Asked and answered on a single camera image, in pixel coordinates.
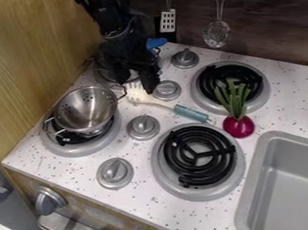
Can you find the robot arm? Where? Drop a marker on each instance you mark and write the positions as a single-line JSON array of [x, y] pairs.
[[108, 10]]

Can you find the red toy radish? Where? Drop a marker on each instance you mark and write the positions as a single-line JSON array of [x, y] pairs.
[[238, 125]]

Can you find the toy stove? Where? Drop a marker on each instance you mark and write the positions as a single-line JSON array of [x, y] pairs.
[[195, 157]]

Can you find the silver pot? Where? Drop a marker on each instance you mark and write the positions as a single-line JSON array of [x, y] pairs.
[[85, 109]]

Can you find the blue toy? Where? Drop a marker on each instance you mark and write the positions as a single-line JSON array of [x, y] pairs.
[[156, 43]]

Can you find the silver hanging skimmer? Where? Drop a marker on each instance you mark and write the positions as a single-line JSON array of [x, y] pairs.
[[216, 33]]

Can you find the toy sink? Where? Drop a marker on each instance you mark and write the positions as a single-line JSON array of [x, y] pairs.
[[287, 186]]

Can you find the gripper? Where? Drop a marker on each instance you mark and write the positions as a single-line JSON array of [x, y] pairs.
[[129, 52]]

